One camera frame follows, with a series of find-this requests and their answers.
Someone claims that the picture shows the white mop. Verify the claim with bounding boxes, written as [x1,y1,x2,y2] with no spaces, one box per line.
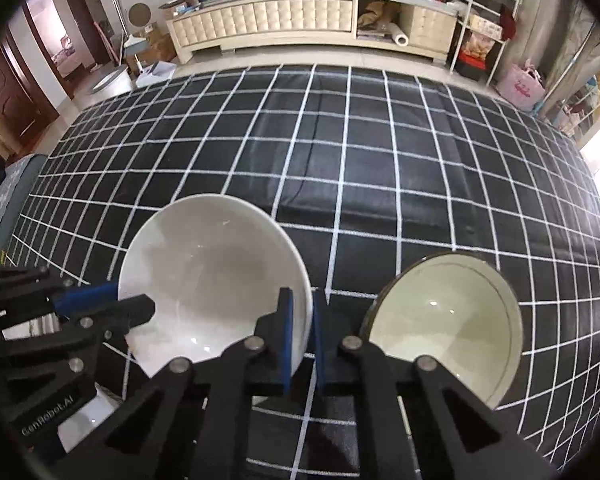
[105,0,141,73]

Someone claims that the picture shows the beige patterned curtain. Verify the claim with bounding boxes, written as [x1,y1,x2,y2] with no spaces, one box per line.
[555,0,600,111]

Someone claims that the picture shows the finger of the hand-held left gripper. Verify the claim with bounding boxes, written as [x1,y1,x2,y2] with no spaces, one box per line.
[0,295,157,363]
[0,266,119,322]

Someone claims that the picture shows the cream bowl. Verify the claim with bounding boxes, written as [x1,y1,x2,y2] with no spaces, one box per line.
[117,193,313,378]

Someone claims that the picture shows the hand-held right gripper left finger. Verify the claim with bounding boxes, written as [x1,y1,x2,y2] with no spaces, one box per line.
[50,287,296,480]

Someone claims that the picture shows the white open box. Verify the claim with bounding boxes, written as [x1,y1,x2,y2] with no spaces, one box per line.
[135,60,176,86]

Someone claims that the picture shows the grey patterned sofa cover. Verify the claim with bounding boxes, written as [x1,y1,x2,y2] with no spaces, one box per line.
[0,154,48,266]

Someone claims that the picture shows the cream tufted tv cabinet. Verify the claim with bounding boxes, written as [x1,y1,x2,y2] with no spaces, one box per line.
[166,0,458,66]

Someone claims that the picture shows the white mop bucket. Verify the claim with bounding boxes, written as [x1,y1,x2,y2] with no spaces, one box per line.
[87,67,133,98]

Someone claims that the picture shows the green bowl dark rim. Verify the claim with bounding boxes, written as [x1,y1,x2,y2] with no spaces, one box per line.
[360,252,523,411]

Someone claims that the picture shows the white paper roll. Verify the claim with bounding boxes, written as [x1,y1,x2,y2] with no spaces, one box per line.
[387,24,411,48]

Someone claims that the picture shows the black white grid tablecloth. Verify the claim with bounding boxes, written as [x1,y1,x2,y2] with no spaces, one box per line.
[2,63,600,476]

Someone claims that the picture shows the white wire shelf rack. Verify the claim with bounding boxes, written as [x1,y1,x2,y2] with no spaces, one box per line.
[447,0,523,86]

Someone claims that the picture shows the brown wooden door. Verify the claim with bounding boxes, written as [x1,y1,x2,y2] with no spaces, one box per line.
[0,40,61,151]

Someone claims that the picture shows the cardboard boxes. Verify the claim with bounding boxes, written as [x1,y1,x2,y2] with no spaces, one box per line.
[142,25,178,63]

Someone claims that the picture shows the tall silver air conditioner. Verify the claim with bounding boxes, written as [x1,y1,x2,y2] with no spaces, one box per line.
[517,0,563,76]

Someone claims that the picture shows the pink bag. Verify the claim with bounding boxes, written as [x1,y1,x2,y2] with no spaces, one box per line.
[495,62,546,111]

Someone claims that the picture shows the large white plate pink flowers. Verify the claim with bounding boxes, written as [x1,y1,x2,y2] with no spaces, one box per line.
[2,322,131,453]

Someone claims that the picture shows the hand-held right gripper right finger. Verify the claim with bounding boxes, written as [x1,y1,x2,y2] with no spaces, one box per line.
[312,290,561,480]

